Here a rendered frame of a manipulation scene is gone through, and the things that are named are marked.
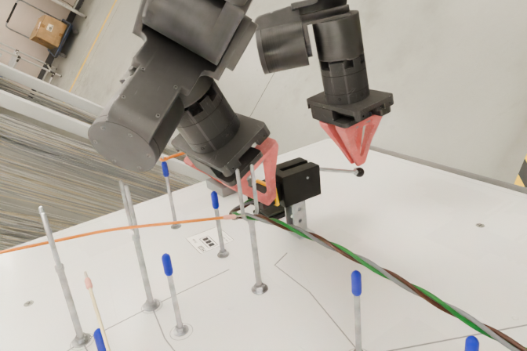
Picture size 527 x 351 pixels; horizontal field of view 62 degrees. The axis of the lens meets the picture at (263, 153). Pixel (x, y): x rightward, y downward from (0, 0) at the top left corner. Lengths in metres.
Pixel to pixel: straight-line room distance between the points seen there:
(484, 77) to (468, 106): 0.13
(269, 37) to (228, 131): 0.16
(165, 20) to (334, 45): 0.25
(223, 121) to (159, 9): 0.13
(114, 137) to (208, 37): 0.10
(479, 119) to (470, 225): 1.22
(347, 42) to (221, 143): 0.20
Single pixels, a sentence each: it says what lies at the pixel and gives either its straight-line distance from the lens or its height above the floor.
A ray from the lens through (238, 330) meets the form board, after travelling 0.45.
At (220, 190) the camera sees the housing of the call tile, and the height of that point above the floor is 1.12.
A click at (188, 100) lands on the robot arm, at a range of 0.40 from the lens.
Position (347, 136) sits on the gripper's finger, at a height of 1.11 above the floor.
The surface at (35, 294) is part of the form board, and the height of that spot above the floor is 1.34.
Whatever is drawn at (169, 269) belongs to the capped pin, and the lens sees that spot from 0.41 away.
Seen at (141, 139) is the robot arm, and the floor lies 1.39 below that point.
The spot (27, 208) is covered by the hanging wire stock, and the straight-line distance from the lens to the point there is 1.21.
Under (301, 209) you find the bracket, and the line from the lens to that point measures 0.56.
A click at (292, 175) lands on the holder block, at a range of 0.52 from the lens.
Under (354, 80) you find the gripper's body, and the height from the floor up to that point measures 1.14.
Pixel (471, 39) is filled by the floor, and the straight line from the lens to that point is 2.00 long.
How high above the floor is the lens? 1.52
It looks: 38 degrees down
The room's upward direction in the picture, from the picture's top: 65 degrees counter-clockwise
